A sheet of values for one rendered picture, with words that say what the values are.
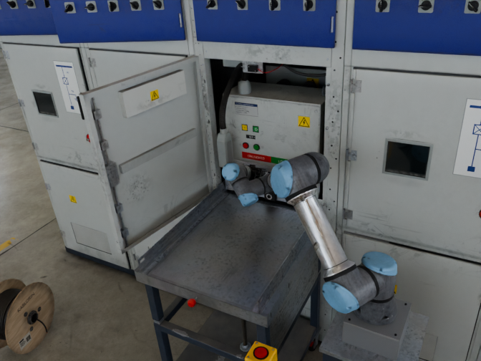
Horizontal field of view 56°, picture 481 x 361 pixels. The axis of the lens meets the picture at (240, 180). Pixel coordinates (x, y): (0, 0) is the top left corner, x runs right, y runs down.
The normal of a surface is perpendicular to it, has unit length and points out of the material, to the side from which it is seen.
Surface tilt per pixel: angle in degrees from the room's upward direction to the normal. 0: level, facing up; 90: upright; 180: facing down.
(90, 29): 90
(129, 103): 90
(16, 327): 90
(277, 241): 0
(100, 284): 0
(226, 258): 0
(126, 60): 90
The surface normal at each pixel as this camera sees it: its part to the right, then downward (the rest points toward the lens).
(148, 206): 0.78, 0.26
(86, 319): -0.07, -0.87
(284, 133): -0.47, 0.46
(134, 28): -0.19, 0.49
